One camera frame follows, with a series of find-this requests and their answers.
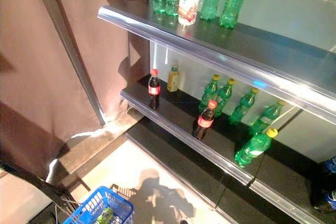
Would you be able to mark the small yellow tea bottle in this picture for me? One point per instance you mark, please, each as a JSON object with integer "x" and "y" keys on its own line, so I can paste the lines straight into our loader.
{"x": 173, "y": 78}

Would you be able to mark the green soda bottle yellow cap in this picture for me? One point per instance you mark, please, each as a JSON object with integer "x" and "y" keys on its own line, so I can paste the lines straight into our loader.
{"x": 223, "y": 98}
{"x": 242, "y": 107}
{"x": 208, "y": 94}
{"x": 253, "y": 148}
{"x": 266, "y": 119}

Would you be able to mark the dark cola bottle blue cap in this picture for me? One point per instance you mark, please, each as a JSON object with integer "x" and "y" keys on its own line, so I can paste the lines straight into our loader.
{"x": 330, "y": 165}
{"x": 324, "y": 197}

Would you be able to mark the black metal shelf bracket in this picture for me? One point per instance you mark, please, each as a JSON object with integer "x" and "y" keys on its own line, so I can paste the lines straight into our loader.
{"x": 39, "y": 182}

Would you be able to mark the cola bottle red cap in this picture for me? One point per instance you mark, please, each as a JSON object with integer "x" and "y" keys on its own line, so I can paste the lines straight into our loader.
{"x": 204, "y": 120}
{"x": 154, "y": 90}

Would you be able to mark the grey stone plinth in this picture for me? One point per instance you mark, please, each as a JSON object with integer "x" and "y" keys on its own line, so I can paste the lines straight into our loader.
{"x": 99, "y": 145}

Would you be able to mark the green drink can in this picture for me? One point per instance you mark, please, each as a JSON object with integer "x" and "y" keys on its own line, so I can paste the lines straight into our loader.
{"x": 105, "y": 214}

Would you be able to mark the brown fabric curtain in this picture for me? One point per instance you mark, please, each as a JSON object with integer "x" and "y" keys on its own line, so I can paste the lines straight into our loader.
{"x": 31, "y": 64}

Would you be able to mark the grey metal pole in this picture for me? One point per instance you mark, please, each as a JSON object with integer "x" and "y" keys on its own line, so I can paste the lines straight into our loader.
{"x": 71, "y": 51}

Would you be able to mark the blue plastic shopping basket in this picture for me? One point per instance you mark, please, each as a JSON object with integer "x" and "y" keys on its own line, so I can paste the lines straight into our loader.
{"x": 86, "y": 205}

